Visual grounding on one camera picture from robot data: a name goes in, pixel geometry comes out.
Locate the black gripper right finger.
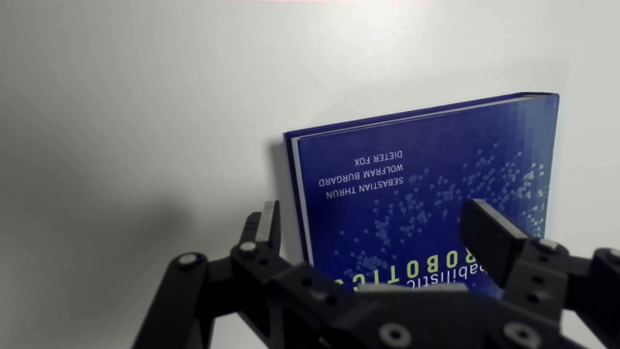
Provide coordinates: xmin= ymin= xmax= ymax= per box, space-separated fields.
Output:
xmin=458 ymin=199 xmax=620 ymax=349

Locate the blue hardcover robotics book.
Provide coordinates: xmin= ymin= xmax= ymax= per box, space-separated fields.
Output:
xmin=280 ymin=90 xmax=561 ymax=297

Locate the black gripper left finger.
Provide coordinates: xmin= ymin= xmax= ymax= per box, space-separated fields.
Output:
xmin=131 ymin=200 xmax=354 ymax=349

